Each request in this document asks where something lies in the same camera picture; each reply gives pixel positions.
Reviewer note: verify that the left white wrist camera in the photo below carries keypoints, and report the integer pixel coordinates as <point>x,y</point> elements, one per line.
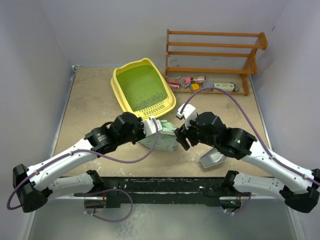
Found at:
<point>153,126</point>

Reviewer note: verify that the red white small box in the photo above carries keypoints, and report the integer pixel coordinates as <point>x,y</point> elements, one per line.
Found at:
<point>174,85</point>

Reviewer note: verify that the grey round container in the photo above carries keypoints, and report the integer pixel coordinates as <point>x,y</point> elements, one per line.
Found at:
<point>208,85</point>

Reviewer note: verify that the yellow green litter box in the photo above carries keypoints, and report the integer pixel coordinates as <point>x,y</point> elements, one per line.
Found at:
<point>140,88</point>

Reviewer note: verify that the white green long box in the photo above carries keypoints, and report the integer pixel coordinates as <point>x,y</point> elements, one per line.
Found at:
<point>228,87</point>

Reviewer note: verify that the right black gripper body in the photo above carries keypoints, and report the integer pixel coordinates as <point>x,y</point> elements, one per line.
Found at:
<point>192,132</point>

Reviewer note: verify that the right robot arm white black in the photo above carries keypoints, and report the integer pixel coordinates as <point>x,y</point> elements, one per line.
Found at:
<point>291,183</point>

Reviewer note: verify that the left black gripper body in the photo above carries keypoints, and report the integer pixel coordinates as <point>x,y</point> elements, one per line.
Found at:
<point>145,123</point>

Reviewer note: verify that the wooden three-tier rack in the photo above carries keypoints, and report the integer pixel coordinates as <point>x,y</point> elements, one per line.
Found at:
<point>249,67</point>

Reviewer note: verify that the pink tape roll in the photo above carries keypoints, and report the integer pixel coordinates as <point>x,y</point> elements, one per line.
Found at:
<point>187,80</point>

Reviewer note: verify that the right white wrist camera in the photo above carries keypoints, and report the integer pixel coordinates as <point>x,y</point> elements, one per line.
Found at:
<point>189,114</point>

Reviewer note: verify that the grey small object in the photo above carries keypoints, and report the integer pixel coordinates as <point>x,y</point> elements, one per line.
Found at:
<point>235,87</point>

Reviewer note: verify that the yellow grey sponge block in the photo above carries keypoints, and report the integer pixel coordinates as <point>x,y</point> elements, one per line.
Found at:
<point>194,87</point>

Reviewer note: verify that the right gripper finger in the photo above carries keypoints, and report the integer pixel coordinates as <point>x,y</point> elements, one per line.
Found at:
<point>180,133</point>
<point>185,144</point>

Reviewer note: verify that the silver metal scoop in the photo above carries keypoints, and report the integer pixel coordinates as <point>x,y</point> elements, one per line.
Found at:
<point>211,158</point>

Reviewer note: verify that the pink patterned tube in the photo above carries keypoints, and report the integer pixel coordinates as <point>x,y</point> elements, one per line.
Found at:
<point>197,80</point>

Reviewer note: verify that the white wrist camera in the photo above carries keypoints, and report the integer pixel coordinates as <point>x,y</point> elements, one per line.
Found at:
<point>189,114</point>
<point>153,126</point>

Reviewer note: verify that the green cat litter bag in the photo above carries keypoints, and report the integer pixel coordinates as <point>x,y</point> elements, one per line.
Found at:
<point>166,140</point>

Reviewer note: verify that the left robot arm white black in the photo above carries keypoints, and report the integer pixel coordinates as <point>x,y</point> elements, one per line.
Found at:
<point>36,184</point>

